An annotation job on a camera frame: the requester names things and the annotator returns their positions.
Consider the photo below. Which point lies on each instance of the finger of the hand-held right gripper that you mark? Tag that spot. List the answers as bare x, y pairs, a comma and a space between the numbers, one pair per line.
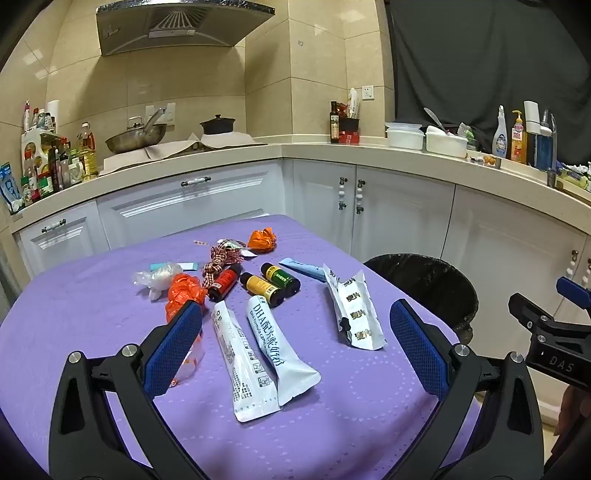
575, 291
528, 311

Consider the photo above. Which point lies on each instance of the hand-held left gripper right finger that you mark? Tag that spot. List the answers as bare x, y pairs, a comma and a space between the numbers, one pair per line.
418, 346

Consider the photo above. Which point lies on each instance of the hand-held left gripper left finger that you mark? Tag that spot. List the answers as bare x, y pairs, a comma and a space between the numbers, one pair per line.
173, 350

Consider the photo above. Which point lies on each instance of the clear wrapper orange print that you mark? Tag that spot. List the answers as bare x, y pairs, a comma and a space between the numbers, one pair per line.
194, 359

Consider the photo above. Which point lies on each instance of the black trash bin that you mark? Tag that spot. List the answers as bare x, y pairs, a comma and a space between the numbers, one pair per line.
425, 288

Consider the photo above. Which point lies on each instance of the large orange bag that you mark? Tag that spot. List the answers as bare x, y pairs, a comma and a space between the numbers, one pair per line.
184, 293

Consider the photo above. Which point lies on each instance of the white sachet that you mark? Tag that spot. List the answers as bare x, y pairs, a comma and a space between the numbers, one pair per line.
356, 311

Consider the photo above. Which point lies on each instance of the white tube grey print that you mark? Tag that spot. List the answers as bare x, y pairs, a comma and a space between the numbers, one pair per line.
240, 374

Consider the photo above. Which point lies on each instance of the clear plastic wrap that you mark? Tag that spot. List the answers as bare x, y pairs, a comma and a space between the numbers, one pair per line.
157, 279

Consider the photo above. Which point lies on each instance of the red bottle black cap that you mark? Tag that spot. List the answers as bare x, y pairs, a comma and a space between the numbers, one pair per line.
225, 283

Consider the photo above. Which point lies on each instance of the white tube teal cap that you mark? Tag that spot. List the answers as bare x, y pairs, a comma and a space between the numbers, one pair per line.
188, 265

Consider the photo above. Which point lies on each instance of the red white checkered ribbon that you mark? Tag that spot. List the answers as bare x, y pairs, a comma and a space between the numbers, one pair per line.
220, 266

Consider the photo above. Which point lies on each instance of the large white tube dark print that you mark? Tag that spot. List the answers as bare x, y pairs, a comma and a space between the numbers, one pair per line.
277, 355

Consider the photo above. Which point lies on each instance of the yellow label black bottle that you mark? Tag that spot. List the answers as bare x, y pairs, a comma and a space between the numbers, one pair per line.
262, 289

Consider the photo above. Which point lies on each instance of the white tube green print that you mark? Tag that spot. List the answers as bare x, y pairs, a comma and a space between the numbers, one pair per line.
247, 252

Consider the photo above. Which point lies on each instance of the green label black bottle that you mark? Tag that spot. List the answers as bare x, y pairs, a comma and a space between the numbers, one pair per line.
280, 278

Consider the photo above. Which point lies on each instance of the light blue tube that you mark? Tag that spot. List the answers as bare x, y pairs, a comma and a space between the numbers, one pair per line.
302, 269

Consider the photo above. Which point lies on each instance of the small orange bag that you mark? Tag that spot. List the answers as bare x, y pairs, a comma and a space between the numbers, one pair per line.
262, 240

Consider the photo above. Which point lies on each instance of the person's right hand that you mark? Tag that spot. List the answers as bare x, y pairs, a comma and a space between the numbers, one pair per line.
576, 413

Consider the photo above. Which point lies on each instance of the yellow sponge pack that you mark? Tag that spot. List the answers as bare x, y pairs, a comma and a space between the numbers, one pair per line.
575, 177

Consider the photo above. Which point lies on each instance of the white kitchen cabinets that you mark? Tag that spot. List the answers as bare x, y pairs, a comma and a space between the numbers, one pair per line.
406, 217

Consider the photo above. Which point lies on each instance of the purple tablecloth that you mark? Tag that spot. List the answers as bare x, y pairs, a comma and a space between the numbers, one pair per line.
323, 438

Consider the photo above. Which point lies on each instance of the white and blue bottle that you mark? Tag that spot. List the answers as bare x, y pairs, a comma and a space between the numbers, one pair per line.
538, 143

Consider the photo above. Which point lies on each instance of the chrome tap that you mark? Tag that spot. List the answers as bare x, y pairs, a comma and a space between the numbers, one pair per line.
552, 138

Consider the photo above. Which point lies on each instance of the small orange object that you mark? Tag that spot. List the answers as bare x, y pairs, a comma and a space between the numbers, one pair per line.
489, 161

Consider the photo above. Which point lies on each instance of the yellow dish soap bottle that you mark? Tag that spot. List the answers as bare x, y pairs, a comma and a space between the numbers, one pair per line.
518, 141

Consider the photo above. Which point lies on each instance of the white spray bottle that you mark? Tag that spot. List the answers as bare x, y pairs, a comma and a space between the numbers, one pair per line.
499, 138

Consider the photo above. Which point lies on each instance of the beige kitchen countertop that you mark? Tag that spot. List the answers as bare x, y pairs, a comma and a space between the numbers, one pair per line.
415, 159

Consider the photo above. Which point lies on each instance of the white open container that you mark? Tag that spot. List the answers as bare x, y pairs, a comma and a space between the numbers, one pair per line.
445, 144

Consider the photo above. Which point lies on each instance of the green black packet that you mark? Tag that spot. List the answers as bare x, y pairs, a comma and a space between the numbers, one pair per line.
467, 134

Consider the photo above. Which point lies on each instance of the brown stove cover paper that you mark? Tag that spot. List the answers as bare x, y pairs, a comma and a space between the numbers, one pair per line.
184, 150

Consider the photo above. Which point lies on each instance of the white lidded container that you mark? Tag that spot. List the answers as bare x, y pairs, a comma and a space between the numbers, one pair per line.
404, 137

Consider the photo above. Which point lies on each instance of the steel wok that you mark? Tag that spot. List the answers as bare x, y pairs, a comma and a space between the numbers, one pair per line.
136, 141

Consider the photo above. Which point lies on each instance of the grey spoon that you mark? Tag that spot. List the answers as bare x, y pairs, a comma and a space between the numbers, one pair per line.
433, 117

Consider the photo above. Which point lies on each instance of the red box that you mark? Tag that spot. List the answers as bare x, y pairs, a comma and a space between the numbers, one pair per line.
349, 137

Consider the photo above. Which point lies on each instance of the group of condiment bottles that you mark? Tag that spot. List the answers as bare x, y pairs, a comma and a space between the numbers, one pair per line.
44, 170

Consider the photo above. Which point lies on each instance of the black lidded pot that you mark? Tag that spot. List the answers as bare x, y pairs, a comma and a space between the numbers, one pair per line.
217, 125

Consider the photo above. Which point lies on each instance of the blue white packet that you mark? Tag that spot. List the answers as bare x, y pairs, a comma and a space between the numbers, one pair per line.
9, 187

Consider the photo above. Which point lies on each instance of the dark oil bottle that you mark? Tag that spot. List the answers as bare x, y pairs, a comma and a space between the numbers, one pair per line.
334, 127

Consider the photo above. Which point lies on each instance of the white packaging in holder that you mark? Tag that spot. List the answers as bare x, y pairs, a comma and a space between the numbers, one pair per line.
353, 102

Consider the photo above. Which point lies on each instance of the black curtain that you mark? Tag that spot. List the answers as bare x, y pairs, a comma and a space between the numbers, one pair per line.
461, 55

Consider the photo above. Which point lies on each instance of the steel range hood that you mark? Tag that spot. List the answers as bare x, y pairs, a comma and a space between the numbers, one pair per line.
175, 27

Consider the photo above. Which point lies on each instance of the wall switch plates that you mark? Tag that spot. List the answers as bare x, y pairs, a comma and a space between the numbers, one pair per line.
168, 113

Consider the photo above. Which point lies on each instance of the white wall socket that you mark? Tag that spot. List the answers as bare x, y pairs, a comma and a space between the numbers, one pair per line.
367, 93

